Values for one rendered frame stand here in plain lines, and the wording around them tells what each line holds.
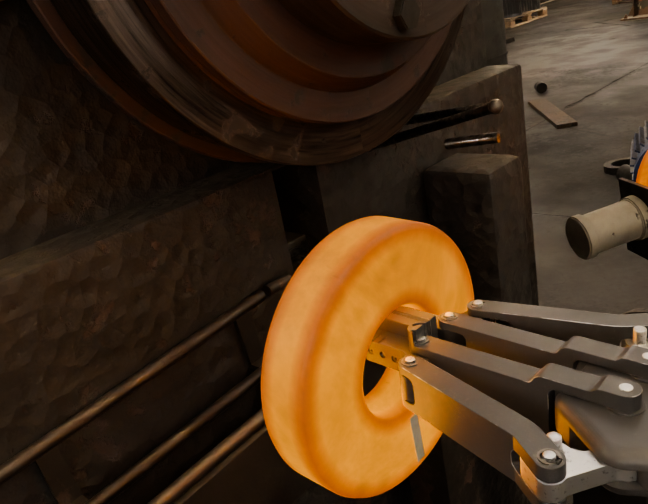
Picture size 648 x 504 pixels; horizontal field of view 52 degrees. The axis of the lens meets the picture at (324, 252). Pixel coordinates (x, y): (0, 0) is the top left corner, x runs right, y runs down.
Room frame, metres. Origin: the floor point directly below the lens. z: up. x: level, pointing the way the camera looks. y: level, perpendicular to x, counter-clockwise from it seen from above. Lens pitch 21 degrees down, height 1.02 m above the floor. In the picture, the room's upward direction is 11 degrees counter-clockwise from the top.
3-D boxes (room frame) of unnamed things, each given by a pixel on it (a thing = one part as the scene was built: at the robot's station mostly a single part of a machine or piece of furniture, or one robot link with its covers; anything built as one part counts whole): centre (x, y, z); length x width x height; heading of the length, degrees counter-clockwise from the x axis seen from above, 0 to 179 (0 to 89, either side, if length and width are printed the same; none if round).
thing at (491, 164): (0.79, -0.19, 0.68); 0.11 x 0.08 x 0.24; 43
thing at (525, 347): (0.27, -0.09, 0.84); 0.11 x 0.01 x 0.04; 41
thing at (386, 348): (0.30, -0.02, 0.84); 0.05 x 0.03 x 0.01; 43
